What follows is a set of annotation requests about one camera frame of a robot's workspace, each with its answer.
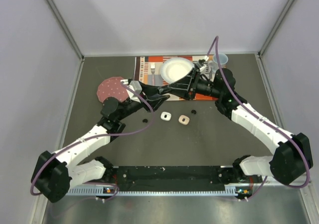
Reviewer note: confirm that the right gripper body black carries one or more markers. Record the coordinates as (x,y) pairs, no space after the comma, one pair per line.
(201,86)

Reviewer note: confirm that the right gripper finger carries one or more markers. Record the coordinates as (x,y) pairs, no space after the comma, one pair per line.
(180,90)
(187,78)

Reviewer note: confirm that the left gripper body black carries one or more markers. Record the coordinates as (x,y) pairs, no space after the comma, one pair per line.
(144,91)

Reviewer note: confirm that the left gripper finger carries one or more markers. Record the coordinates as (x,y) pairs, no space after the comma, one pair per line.
(150,90)
(156,101)

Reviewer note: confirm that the white earbud charging case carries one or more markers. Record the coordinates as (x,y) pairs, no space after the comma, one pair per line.
(166,116)

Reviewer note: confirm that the pink beige earbud charging case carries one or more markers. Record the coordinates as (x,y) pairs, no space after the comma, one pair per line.
(184,120)

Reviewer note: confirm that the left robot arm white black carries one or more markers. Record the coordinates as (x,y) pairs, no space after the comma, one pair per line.
(57,172)

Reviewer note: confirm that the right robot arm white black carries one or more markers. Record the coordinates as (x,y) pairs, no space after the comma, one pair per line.
(290,153)

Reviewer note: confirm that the white plate blue rim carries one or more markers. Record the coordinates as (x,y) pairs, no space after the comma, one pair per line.
(175,68)

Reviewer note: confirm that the colourful patchwork placemat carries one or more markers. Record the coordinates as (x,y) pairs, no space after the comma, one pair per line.
(143,74)

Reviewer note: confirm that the light blue mug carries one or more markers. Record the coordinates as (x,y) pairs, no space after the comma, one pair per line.
(213,64)

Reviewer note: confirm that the pink dotted plate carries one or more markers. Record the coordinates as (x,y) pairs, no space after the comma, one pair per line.
(111,87)

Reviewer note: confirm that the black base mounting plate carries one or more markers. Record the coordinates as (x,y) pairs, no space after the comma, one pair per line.
(171,178)

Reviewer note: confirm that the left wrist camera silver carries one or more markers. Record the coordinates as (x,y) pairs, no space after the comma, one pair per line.
(133,88)

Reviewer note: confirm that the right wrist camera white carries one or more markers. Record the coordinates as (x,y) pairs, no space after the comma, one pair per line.
(202,64)

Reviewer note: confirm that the fork with pink handle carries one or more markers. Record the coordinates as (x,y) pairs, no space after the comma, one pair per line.
(153,69)

